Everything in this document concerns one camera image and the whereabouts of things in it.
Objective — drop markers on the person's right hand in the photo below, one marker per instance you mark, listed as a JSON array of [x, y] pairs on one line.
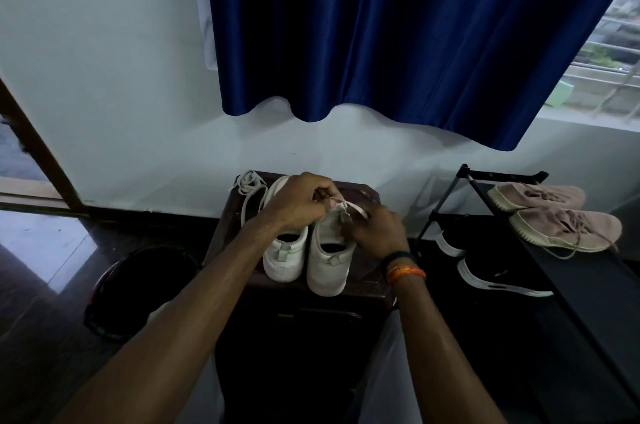
[[382, 234]]

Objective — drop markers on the person's left hand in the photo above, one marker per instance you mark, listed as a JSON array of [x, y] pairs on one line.
[[295, 201]]

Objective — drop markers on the person's right fingers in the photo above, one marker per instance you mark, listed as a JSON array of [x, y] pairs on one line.
[[357, 231]]

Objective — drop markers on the person's left fingers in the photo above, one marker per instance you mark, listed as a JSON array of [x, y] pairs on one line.
[[327, 191]]

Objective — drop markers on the white shoelace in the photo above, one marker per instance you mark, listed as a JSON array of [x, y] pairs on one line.
[[356, 209], [247, 184]]

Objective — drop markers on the person's left forearm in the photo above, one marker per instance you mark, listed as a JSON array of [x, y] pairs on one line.
[[190, 318]]

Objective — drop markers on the person's right forearm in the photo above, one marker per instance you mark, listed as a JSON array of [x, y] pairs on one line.
[[435, 348]]

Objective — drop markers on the white sneaker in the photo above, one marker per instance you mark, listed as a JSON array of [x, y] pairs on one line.
[[285, 256], [327, 264]]

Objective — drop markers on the black wristband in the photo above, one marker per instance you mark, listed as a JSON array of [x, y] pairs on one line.
[[397, 258]]

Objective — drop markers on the black sandal with white sole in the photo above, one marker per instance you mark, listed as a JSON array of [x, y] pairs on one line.
[[450, 246], [500, 284]]

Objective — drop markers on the dark brown wooden stool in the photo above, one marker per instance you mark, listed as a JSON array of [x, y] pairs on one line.
[[295, 338]]

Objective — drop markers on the dark blue curtain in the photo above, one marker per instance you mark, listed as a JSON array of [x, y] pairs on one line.
[[400, 29]]

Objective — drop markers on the pink knit sneaker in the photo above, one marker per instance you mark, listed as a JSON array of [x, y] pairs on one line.
[[535, 196], [565, 229]]

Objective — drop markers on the black round bin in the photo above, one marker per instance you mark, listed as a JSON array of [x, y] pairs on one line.
[[140, 289]]

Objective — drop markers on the black shoe rack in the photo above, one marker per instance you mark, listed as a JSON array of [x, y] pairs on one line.
[[575, 298]]

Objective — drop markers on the green pot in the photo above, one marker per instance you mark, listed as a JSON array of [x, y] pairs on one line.
[[559, 94]]

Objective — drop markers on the window with metal grille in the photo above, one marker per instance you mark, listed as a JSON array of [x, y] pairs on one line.
[[607, 49]]

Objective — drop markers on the brown wooden door frame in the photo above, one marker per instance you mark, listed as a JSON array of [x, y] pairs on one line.
[[37, 149]]

